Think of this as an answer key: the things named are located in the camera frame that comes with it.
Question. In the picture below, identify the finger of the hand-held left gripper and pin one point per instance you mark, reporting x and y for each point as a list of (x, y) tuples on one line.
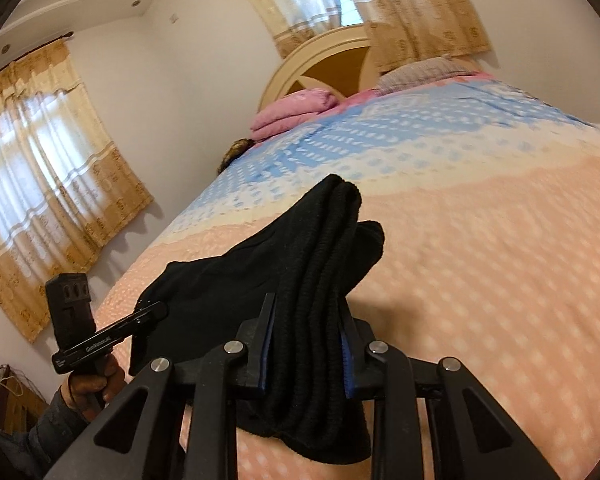
[(152, 312)]

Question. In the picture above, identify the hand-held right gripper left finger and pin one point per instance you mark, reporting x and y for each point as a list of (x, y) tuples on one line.
[(264, 360)]

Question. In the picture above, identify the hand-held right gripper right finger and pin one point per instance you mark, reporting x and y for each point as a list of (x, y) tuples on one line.
[(349, 370)]

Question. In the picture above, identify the black pants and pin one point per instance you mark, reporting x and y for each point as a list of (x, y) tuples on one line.
[(310, 260)]

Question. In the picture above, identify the person's left forearm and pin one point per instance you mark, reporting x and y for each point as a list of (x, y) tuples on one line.
[(50, 435)]

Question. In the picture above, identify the person's left hand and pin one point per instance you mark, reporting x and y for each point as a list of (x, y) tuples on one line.
[(112, 377)]

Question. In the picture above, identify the brown wooden furniture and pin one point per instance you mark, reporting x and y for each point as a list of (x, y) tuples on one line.
[(17, 400)]

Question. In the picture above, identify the beige patterned curtain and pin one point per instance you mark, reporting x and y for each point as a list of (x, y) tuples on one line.
[(55, 160), (420, 25)]

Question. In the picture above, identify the person's dark clothing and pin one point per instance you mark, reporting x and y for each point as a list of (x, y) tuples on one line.
[(0, 460)]

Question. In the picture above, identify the brown furry item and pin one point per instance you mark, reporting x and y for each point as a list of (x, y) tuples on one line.
[(235, 152)]

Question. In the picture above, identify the dotted pink and blue bedspread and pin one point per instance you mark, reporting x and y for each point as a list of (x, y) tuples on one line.
[(480, 240)]

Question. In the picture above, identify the folded pink blanket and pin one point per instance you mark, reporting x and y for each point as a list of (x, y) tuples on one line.
[(290, 110)]

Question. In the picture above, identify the striped pillow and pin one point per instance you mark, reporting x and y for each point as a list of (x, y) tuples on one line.
[(420, 72)]

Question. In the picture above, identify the cream wooden headboard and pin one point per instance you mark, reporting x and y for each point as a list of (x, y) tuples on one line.
[(340, 60)]

